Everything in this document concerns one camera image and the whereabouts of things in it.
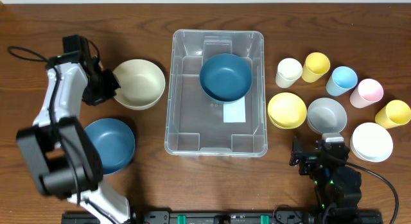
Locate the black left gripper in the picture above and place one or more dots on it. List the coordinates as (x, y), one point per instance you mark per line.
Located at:
(104, 86)

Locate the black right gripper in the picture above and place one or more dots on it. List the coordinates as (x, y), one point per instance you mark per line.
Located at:
(308, 158)

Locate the grey bowl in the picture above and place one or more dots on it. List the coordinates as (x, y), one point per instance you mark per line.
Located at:
(326, 115)

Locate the cream bowl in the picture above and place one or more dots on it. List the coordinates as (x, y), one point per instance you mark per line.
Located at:
(142, 83)

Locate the white bowl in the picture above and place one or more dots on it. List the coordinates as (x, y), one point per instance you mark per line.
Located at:
(371, 142)

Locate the clear plastic storage bin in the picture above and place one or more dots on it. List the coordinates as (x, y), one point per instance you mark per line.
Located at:
(194, 124)

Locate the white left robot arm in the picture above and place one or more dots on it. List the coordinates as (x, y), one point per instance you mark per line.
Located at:
(62, 160)

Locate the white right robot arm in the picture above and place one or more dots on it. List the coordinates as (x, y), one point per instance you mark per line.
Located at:
(337, 186)

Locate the yellow bowl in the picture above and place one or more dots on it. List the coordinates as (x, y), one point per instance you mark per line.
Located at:
(287, 110)

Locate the pink cup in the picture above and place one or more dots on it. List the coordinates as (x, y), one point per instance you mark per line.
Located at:
(367, 92)

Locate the light blue cup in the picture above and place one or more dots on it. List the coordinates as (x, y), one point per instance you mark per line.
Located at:
(341, 80)

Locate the yellow cup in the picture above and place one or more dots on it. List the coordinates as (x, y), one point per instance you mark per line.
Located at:
(315, 66)
(393, 114)

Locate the cream cup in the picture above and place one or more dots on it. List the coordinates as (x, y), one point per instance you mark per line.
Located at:
(289, 70)

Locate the white label in bin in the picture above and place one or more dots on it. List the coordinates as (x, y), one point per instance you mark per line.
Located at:
(234, 112)

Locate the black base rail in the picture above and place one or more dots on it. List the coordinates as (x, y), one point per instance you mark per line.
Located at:
(286, 216)

